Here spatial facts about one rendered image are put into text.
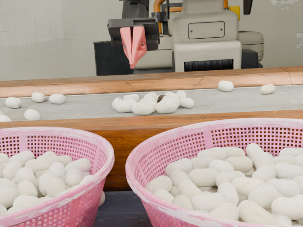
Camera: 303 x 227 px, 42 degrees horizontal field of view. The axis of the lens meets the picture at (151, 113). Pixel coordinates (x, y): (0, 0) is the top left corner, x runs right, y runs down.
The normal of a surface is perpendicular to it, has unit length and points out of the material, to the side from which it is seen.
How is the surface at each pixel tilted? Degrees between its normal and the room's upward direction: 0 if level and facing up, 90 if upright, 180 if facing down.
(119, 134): 90
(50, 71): 90
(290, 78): 45
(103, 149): 75
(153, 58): 90
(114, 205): 0
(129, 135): 90
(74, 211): 108
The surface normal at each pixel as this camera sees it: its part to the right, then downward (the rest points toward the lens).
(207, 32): 0.02, 0.37
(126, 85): -0.09, -0.51
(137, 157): 0.92, -0.25
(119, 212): -0.06, -0.97
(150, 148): 0.83, -0.20
